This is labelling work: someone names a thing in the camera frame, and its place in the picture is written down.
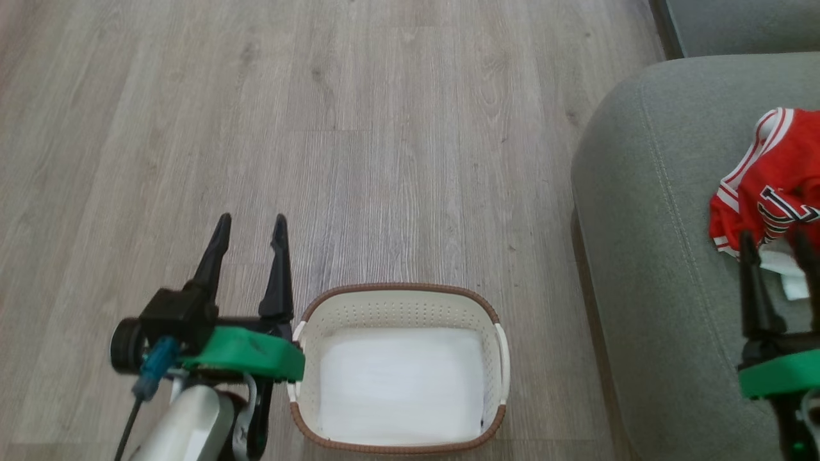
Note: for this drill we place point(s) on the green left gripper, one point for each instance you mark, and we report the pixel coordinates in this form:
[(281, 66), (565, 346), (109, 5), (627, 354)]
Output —
[(250, 352)]

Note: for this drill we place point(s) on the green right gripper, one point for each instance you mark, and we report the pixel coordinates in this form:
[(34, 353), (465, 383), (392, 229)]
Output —
[(781, 374)]

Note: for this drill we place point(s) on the white garment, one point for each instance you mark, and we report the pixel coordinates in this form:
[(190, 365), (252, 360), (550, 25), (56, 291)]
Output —
[(785, 272)]

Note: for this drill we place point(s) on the red basketball jersey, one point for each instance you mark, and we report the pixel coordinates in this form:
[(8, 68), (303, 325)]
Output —
[(788, 160)]

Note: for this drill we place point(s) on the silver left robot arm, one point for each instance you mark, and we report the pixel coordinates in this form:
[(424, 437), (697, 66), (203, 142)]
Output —
[(192, 422)]

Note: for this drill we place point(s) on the grey sofa seat cushion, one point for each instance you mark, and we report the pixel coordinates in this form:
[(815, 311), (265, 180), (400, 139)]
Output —
[(660, 224)]

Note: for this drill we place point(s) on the white laundry basket brown rim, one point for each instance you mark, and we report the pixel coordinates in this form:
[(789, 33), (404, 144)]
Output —
[(397, 384)]

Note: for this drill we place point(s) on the grey sofa section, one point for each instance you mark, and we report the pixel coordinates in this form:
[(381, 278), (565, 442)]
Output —
[(749, 25)]

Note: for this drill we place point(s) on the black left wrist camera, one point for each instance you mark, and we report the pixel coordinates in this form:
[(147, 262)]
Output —
[(173, 317)]

